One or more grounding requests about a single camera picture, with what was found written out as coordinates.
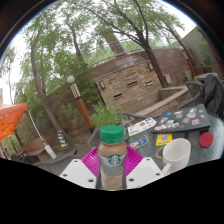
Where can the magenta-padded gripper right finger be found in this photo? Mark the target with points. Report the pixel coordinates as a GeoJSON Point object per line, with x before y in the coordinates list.
{"type": "Point", "coordinates": [145, 171]}

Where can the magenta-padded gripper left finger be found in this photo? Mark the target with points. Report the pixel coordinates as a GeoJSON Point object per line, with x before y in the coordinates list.
{"type": "Point", "coordinates": [78, 173]}

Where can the green-capped coffee drink bottle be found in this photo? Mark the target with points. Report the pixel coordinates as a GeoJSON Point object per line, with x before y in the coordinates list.
{"type": "Point", "coordinates": [112, 160]}

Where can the small colourful sticker card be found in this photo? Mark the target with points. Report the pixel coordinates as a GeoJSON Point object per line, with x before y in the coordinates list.
{"type": "Point", "coordinates": [139, 143]}

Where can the white ceramic mug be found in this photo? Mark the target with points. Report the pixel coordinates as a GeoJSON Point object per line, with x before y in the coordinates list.
{"type": "Point", "coordinates": [176, 155]}

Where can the yellow square card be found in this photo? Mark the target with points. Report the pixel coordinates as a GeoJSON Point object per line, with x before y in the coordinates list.
{"type": "Point", "coordinates": [164, 139]}

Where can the blue yellow striped bollard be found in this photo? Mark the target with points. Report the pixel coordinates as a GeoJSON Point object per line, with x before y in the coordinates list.
{"type": "Point", "coordinates": [62, 139]}

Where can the white sticker sheet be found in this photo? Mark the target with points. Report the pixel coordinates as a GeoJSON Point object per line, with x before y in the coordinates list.
{"type": "Point", "coordinates": [141, 126]}

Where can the potted green plant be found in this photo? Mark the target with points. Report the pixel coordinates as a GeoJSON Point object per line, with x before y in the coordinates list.
{"type": "Point", "coordinates": [106, 115]}

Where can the black laptop with stickers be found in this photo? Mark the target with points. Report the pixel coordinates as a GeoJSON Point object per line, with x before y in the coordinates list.
{"type": "Point", "coordinates": [186, 121]}

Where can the flat round red coaster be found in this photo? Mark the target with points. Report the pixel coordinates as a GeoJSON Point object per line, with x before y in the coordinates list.
{"type": "Point", "coordinates": [206, 139]}

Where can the orange patio umbrella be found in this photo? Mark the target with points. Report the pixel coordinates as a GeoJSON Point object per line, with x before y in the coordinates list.
{"type": "Point", "coordinates": [11, 118]}

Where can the leaning slender tree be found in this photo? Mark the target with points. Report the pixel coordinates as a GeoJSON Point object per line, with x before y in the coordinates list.
{"type": "Point", "coordinates": [36, 86]}

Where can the dark grey jacket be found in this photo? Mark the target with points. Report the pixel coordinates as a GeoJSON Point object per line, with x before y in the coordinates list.
{"type": "Point", "coordinates": [213, 95]}

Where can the large forked tree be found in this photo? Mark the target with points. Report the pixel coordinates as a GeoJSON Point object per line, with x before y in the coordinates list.
{"type": "Point", "coordinates": [155, 66]}

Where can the globe-topped wooden lamp post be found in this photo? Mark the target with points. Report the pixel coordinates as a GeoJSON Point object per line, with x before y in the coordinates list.
{"type": "Point", "coordinates": [81, 103]}

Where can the wall lantern light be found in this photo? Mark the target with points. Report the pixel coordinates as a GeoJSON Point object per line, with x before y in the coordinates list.
{"type": "Point", "coordinates": [150, 66]}
{"type": "Point", "coordinates": [102, 85]}

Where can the grey wall utility box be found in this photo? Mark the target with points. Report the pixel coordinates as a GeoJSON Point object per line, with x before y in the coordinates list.
{"type": "Point", "coordinates": [167, 79]}

